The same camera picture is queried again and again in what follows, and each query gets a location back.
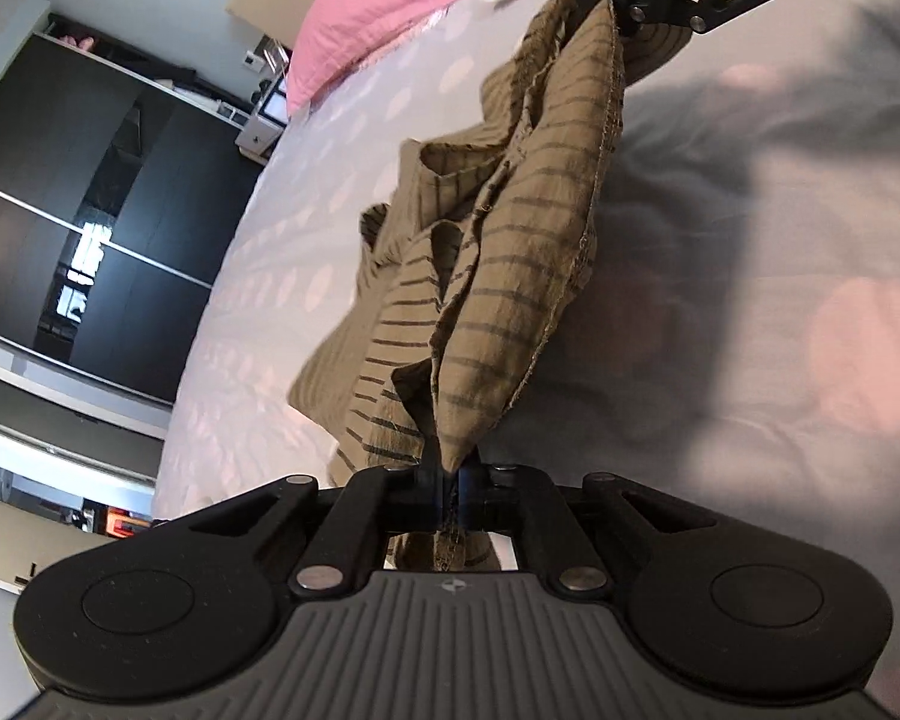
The white nightstand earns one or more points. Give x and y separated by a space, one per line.
259 131

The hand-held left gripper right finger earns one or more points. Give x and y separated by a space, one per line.
474 499

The orange box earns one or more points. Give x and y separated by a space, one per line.
126 525

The brown striped shirt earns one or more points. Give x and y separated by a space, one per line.
510 277

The pink pillow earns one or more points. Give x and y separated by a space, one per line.
375 15

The bed with pink-dotted sheet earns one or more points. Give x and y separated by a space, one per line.
757 202

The dark sliding-door wardrobe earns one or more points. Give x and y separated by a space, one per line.
30 225

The pink item on shelf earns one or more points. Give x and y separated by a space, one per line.
75 42

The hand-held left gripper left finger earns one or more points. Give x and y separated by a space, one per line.
429 499

